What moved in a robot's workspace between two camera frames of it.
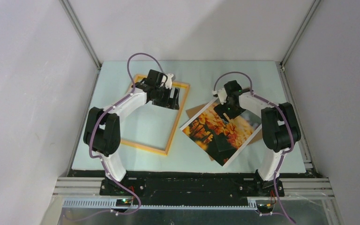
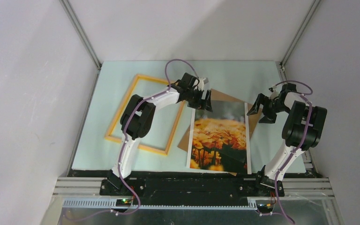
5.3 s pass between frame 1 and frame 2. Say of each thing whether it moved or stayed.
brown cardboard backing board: moved
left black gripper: moved
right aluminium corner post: stayed
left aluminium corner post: stayed
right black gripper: moved
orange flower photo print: moved
